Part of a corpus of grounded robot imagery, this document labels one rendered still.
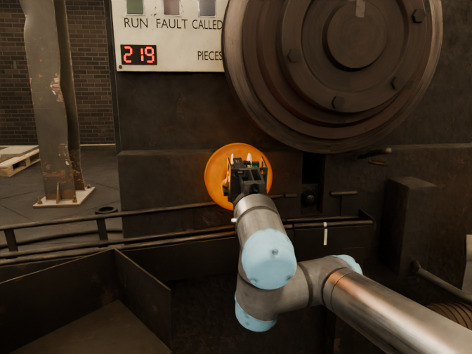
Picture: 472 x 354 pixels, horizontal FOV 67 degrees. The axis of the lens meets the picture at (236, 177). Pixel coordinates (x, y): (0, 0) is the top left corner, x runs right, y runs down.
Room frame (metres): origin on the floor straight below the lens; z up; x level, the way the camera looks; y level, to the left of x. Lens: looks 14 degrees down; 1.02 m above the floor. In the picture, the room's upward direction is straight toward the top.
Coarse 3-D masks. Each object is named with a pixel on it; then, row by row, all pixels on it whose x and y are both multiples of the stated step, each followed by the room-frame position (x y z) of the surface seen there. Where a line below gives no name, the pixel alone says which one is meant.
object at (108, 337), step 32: (96, 256) 0.61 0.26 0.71; (0, 288) 0.50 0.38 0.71; (32, 288) 0.53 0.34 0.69; (64, 288) 0.57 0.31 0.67; (96, 288) 0.60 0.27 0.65; (128, 288) 0.59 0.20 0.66; (160, 288) 0.50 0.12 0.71; (0, 320) 0.50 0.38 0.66; (32, 320) 0.53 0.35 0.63; (64, 320) 0.56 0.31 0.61; (96, 320) 0.57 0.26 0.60; (128, 320) 0.57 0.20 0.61; (160, 320) 0.51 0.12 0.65; (0, 352) 0.49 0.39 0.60; (32, 352) 0.50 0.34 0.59; (64, 352) 0.50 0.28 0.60; (96, 352) 0.49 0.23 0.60; (128, 352) 0.49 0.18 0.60; (160, 352) 0.48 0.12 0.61
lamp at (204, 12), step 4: (200, 0) 0.87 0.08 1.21; (204, 0) 0.87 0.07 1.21; (208, 0) 0.87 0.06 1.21; (212, 0) 0.87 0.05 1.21; (200, 4) 0.87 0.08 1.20; (204, 4) 0.87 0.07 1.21; (208, 4) 0.87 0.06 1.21; (212, 4) 0.87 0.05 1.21; (200, 8) 0.87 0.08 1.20; (204, 8) 0.87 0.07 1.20; (208, 8) 0.87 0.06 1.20; (212, 8) 0.87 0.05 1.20; (200, 12) 0.87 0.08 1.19; (204, 12) 0.87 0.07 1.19; (208, 12) 0.87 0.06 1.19; (212, 12) 0.87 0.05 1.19
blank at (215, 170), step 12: (228, 144) 0.80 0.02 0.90; (240, 144) 0.78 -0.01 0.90; (216, 156) 0.76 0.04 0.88; (228, 156) 0.77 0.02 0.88; (240, 156) 0.77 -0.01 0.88; (252, 156) 0.78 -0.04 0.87; (264, 156) 0.78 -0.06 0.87; (216, 168) 0.76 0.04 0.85; (204, 180) 0.78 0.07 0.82; (216, 180) 0.76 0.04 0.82; (216, 192) 0.76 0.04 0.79; (228, 204) 0.76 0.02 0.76
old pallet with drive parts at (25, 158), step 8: (32, 152) 4.92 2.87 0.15; (0, 160) 4.38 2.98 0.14; (8, 160) 4.37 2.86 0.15; (16, 160) 4.37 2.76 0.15; (24, 160) 4.60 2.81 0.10; (32, 160) 4.98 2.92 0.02; (0, 168) 4.07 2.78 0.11; (8, 168) 4.11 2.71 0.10; (16, 168) 4.47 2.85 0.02; (24, 168) 4.52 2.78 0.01; (0, 176) 4.06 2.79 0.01; (8, 176) 4.09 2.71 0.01
